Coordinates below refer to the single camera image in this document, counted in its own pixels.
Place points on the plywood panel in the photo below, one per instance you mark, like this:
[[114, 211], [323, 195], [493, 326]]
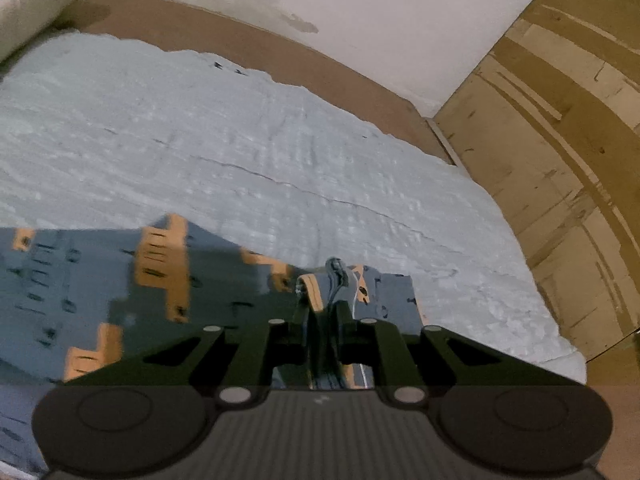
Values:
[[565, 135]]

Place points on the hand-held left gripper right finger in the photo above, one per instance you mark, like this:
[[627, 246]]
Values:
[[345, 325]]

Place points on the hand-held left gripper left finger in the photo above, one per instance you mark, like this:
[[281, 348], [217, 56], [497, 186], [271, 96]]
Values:
[[302, 320]]

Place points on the blue pants with orange print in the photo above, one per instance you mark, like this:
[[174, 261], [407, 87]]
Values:
[[100, 285]]

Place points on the light blue textured blanket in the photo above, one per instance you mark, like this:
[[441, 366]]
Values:
[[250, 135]]

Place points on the brown mattress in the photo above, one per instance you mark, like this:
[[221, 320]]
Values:
[[300, 60]]

